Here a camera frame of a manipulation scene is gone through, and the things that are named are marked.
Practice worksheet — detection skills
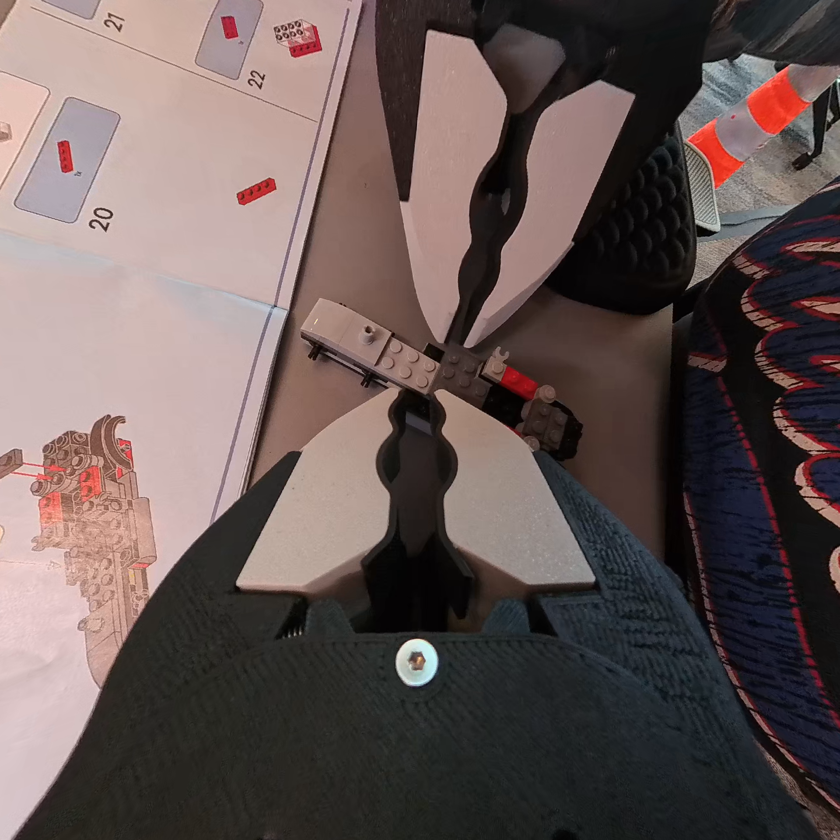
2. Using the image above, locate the toy brick instruction booklet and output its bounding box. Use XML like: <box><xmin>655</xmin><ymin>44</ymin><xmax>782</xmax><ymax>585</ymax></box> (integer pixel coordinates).
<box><xmin>0</xmin><ymin>0</ymin><xmax>364</xmax><ymax>840</ymax></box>

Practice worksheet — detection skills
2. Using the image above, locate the grey red toy brick build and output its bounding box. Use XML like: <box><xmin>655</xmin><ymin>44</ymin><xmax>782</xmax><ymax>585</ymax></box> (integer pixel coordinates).
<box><xmin>301</xmin><ymin>297</ymin><xmax>585</xmax><ymax>460</ymax></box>

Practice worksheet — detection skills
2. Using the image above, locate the person's dark printed sweater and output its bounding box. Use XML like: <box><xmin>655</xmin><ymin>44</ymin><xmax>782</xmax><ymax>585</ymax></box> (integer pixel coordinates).
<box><xmin>682</xmin><ymin>176</ymin><xmax>840</xmax><ymax>811</ymax></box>

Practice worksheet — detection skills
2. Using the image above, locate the grey desk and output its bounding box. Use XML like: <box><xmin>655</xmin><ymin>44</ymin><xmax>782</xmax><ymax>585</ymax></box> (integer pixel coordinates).
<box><xmin>248</xmin><ymin>0</ymin><xmax>690</xmax><ymax>614</ymax></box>

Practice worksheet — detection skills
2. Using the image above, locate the orange white traffic cone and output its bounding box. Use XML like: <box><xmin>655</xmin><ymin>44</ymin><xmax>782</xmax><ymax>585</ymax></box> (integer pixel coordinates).
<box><xmin>686</xmin><ymin>62</ymin><xmax>840</xmax><ymax>191</ymax></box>

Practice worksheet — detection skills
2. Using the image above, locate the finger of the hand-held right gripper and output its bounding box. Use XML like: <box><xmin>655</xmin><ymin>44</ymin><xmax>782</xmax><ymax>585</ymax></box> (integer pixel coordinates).
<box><xmin>461</xmin><ymin>80</ymin><xmax>637</xmax><ymax>350</ymax></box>
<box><xmin>399</xmin><ymin>28</ymin><xmax>511</xmax><ymax>345</ymax></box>

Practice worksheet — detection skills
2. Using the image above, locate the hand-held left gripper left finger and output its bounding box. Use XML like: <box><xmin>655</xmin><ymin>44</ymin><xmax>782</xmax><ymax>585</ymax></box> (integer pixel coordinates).
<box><xmin>235</xmin><ymin>388</ymin><xmax>404</xmax><ymax>593</ymax></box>

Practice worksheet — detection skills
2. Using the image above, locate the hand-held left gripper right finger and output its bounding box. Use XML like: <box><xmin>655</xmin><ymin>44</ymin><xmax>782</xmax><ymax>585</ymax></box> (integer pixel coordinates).
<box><xmin>430</xmin><ymin>387</ymin><xmax>598</xmax><ymax>590</ymax></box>

